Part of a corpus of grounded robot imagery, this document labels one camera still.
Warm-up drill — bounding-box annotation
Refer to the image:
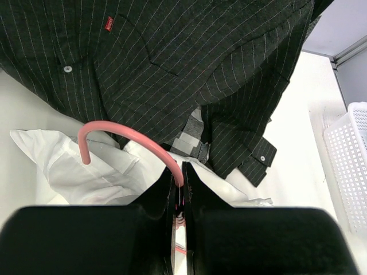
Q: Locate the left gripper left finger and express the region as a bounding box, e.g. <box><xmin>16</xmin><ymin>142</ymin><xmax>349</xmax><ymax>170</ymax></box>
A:
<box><xmin>1</xmin><ymin>170</ymin><xmax>175</xmax><ymax>274</ymax></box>

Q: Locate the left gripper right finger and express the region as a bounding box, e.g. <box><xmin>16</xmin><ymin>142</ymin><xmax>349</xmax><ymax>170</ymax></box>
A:
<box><xmin>182</xmin><ymin>162</ymin><xmax>358</xmax><ymax>274</ymax></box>

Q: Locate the pink wire hanger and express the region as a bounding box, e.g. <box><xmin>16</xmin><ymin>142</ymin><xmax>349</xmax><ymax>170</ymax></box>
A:
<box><xmin>77</xmin><ymin>120</ymin><xmax>190</xmax><ymax>256</ymax></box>

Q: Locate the black white checkered shirt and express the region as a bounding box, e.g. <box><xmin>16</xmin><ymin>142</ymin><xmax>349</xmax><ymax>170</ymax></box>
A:
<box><xmin>169</xmin><ymin>107</ymin><xmax>210</xmax><ymax>164</ymax></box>

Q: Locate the black pinstripe shirt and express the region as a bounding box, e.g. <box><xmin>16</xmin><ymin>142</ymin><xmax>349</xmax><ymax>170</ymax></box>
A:
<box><xmin>1</xmin><ymin>1</ymin><xmax>330</xmax><ymax>186</ymax></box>

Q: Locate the white plastic basket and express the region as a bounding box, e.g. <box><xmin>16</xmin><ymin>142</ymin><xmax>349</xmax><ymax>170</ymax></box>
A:
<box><xmin>323</xmin><ymin>102</ymin><xmax>366</xmax><ymax>239</ymax></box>

